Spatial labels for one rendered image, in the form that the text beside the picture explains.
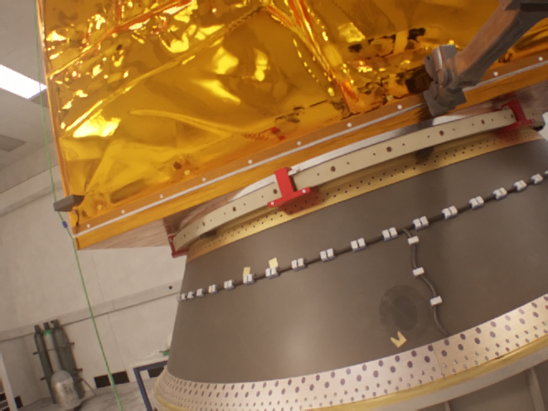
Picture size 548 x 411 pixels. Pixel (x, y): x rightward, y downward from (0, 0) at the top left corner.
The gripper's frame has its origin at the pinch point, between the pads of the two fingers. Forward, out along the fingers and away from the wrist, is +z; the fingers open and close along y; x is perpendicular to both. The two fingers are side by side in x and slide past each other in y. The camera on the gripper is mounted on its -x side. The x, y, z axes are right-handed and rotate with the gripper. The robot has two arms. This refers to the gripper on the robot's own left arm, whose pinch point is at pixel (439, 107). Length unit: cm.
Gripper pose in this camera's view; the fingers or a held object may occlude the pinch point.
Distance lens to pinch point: 120.7
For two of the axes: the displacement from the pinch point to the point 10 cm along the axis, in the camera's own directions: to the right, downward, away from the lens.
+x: 3.1, 9.4, -1.5
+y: -9.3, 3.3, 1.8
